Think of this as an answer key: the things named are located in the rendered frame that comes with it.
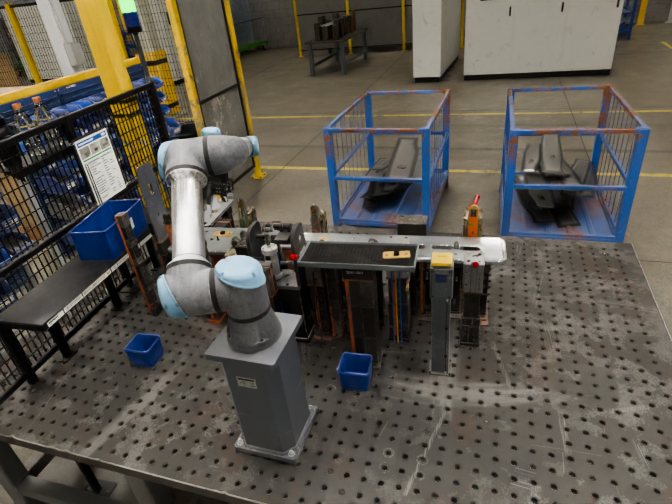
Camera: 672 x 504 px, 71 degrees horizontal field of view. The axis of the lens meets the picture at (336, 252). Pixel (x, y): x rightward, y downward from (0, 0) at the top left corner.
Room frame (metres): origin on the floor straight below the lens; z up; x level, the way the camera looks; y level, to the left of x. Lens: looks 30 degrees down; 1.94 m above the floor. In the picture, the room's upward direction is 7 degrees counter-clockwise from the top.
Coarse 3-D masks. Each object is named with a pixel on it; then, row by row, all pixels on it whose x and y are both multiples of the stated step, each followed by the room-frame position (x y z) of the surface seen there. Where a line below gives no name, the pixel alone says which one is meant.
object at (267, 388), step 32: (288, 320) 1.07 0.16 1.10; (224, 352) 0.96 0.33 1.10; (256, 352) 0.95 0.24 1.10; (288, 352) 1.00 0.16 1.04; (256, 384) 0.93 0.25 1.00; (288, 384) 0.96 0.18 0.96; (256, 416) 0.94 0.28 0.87; (288, 416) 0.93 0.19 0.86; (256, 448) 0.94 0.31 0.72; (288, 448) 0.93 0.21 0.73
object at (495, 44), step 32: (480, 0) 8.81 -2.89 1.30; (512, 0) 8.66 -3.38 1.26; (544, 0) 8.48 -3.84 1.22; (576, 0) 8.32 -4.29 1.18; (608, 0) 8.16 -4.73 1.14; (480, 32) 8.82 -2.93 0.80; (512, 32) 8.65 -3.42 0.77; (544, 32) 8.47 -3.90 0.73; (576, 32) 8.30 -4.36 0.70; (608, 32) 8.13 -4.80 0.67; (480, 64) 8.81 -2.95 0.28; (512, 64) 8.63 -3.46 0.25; (544, 64) 8.44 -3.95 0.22; (576, 64) 8.27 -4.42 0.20; (608, 64) 8.10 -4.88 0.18
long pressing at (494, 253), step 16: (208, 240) 1.81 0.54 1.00; (224, 240) 1.79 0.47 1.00; (336, 240) 1.68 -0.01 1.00; (352, 240) 1.66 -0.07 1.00; (384, 240) 1.64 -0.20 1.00; (416, 240) 1.61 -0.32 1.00; (432, 240) 1.59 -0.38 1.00; (448, 240) 1.58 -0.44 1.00; (464, 240) 1.56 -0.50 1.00; (480, 240) 1.55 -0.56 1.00; (496, 240) 1.54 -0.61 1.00; (496, 256) 1.43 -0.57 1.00
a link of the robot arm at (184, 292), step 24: (168, 144) 1.34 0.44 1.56; (192, 144) 1.33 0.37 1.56; (168, 168) 1.29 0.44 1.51; (192, 168) 1.28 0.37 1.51; (192, 192) 1.23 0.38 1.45; (192, 216) 1.16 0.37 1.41; (192, 240) 1.10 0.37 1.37; (168, 264) 1.05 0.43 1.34; (192, 264) 1.03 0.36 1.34; (168, 288) 0.98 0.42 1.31; (192, 288) 0.98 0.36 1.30; (168, 312) 0.96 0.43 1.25; (192, 312) 0.96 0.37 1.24; (216, 312) 0.98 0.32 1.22
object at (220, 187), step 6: (222, 174) 1.82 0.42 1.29; (210, 180) 1.83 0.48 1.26; (216, 180) 1.83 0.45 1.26; (222, 180) 1.82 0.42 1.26; (228, 180) 1.83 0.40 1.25; (210, 186) 1.82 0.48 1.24; (216, 186) 1.81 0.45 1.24; (222, 186) 1.80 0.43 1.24; (228, 186) 1.84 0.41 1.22; (216, 192) 1.82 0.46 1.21; (222, 192) 1.82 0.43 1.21; (228, 192) 1.83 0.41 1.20
